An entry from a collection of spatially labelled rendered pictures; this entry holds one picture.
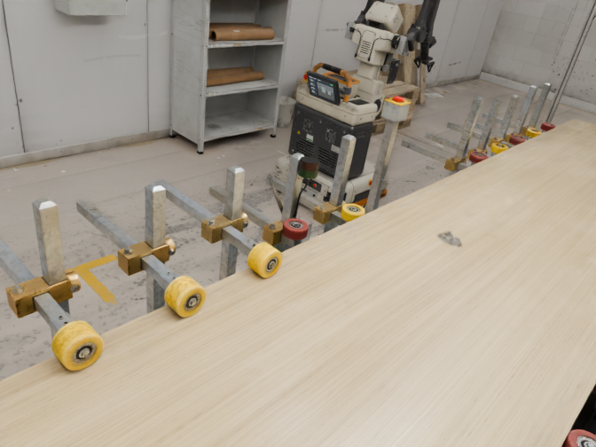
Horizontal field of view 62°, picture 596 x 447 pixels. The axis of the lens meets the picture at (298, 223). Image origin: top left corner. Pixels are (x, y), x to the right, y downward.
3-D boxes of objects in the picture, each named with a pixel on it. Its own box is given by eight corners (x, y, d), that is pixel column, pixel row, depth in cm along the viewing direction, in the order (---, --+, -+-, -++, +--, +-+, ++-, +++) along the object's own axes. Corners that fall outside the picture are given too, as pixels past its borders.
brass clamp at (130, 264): (116, 265, 122) (115, 248, 119) (163, 247, 131) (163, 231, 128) (129, 278, 118) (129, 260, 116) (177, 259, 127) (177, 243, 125)
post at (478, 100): (444, 186, 256) (474, 96, 232) (448, 184, 259) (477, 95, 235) (450, 189, 254) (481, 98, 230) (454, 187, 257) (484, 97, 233)
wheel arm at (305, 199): (265, 185, 195) (266, 176, 193) (270, 183, 197) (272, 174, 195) (349, 234, 171) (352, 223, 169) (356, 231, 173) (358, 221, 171)
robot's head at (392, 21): (388, 22, 318) (400, 3, 320) (362, 15, 330) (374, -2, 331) (393, 37, 330) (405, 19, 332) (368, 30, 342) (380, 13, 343)
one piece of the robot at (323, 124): (337, 199, 338) (363, 78, 297) (282, 169, 368) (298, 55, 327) (366, 188, 361) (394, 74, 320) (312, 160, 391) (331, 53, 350)
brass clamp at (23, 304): (7, 305, 105) (3, 286, 102) (70, 282, 114) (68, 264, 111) (19, 320, 101) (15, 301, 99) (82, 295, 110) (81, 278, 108)
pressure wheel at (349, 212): (338, 240, 170) (344, 212, 165) (334, 229, 177) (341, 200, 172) (360, 242, 172) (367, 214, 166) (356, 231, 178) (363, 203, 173)
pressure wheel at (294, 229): (274, 251, 159) (278, 221, 153) (291, 244, 165) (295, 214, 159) (291, 263, 155) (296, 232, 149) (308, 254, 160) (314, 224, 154)
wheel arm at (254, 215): (208, 196, 180) (208, 185, 178) (215, 193, 182) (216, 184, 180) (293, 251, 156) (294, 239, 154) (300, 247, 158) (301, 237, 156)
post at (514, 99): (482, 174, 292) (512, 94, 268) (485, 173, 295) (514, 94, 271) (488, 176, 290) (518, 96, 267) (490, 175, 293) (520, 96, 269)
